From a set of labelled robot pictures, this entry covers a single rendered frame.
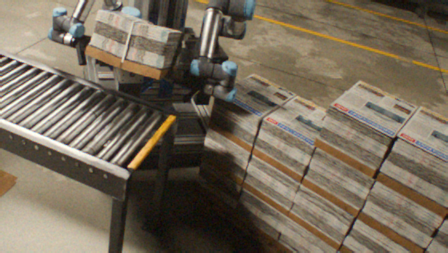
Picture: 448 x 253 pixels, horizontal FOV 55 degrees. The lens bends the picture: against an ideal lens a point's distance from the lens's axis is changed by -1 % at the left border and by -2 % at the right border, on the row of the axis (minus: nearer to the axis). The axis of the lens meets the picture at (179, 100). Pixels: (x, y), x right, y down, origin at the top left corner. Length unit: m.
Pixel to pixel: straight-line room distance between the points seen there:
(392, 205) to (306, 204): 0.41
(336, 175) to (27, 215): 1.67
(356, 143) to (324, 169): 0.22
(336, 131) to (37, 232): 1.64
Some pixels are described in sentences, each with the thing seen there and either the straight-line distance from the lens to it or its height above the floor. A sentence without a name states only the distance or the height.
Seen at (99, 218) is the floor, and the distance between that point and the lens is 2.64.
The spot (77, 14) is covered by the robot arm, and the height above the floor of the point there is 1.10.
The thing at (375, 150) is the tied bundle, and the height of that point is 0.96.
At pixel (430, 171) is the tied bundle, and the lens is 1.95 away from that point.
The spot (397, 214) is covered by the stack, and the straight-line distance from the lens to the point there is 2.09.
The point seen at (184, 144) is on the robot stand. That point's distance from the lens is 2.87.
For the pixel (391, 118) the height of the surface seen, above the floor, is 1.07.
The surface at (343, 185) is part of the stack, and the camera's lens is 2.11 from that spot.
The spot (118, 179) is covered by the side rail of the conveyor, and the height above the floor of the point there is 0.78.
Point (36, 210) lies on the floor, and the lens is 2.69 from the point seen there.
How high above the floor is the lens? 1.96
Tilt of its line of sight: 32 degrees down
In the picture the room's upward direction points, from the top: 10 degrees clockwise
